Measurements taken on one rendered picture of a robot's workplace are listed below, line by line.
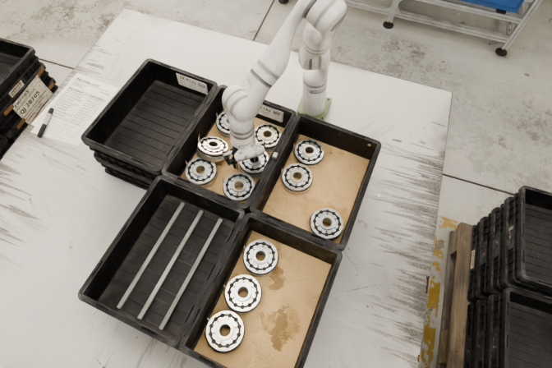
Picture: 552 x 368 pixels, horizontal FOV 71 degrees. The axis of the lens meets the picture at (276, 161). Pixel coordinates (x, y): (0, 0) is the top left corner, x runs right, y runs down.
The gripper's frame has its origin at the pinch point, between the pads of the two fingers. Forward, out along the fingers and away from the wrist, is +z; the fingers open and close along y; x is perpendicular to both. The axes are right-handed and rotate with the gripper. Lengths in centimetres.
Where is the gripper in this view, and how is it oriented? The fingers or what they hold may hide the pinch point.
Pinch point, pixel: (245, 162)
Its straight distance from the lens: 130.4
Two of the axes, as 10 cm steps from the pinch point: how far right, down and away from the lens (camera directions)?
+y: -9.3, 3.1, -2.1
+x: 3.7, 8.1, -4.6
